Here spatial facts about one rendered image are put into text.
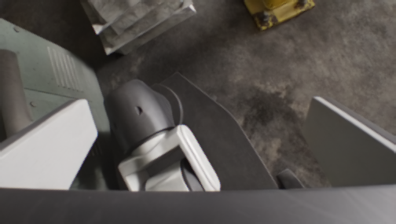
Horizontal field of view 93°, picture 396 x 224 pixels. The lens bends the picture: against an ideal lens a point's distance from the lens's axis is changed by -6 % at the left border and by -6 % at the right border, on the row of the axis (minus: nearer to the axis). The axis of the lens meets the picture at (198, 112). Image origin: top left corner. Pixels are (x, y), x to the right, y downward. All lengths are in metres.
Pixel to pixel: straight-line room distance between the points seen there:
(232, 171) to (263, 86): 0.36
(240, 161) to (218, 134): 0.10
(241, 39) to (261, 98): 0.25
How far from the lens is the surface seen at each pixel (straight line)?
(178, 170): 0.49
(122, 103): 0.52
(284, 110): 0.81
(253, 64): 0.84
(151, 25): 0.93
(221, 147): 0.63
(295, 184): 0.66
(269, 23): 0.89
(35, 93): 0.74
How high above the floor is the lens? 0.79
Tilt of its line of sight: 78 degrees down
